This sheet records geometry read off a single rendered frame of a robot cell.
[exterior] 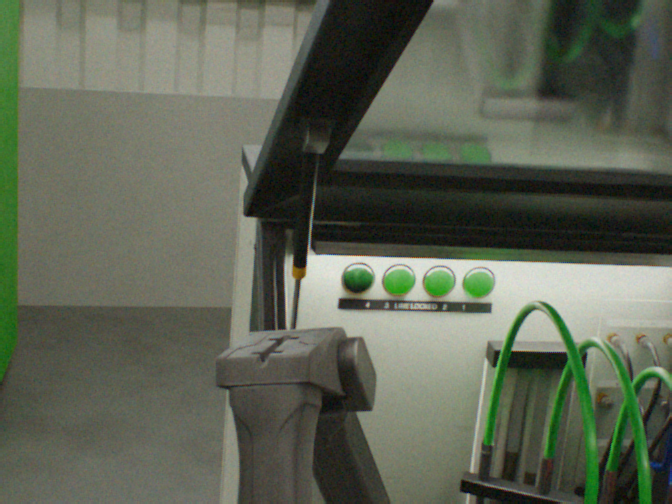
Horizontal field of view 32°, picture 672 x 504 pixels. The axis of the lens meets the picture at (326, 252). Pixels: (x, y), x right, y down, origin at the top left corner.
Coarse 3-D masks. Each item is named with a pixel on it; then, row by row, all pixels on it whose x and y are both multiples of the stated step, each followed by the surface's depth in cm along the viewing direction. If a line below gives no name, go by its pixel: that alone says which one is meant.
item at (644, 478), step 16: (608, 352) 148; (624, 368) 145; (560, 384) 164; (624, 384) 143; (560, 400) 165; (560, 416) 166; (640, 416) 140; (640, 432) 139; (640, 448) 138; (544, 464) 169; (640, 464) 138; (544, 480) 169; (640, 480) 137; (640, 496) 137
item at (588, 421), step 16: (528, 304) 154; (544, 304) 149; (560, 320) 144; (512, 336) 162; (560, 336) 142; (576, 352) 139; (496, 368) 166; (576, 368) 137; (496, 384) 167; (576, 384) 136; (496, 400) 168; (496, 416) 170; (592, 416) 134; (592, 432) 133; (592, 448) 132; (592, 464) 132; (592, 480) 132; (592, 496) 132
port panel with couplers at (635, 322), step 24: (600, 312) 176; (624, 312) 177; (648, 312) 177; (600, 336) 177; (624, 336) 178; (648, 336) 178; (600, 360) 179; (624, 360) 179; (648, 360) 180; (600, 384) 180; (648, 384) 181; (600, 408) 181; (600, 432) 182; (648, 432) 184; (600, 456) 183; (576, 480) 184; (600, 480) 185; (624, 480) 186
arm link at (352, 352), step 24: (360, 336) 96; (360, 360) 96; (360, 384) 96; (336, 408) 99; (360, 408) 98; (336, 432) 100; (360, 432) 107; (336, 456) 103; (360, 456) 106; (336, 480) 106; (360, 480) 106
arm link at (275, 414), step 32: (224, 352) 91; (256, 352) 90; (288, 352) 89; (320, 352) 91; (224, 384) 89; (256, 384) 88; (288, 384) 88; (320, 384) 90; (256, 416) 88; (288, 416) 87; (256, 448) 87; (288, 448) 87; (256, 480) 87; (288, 480) 87
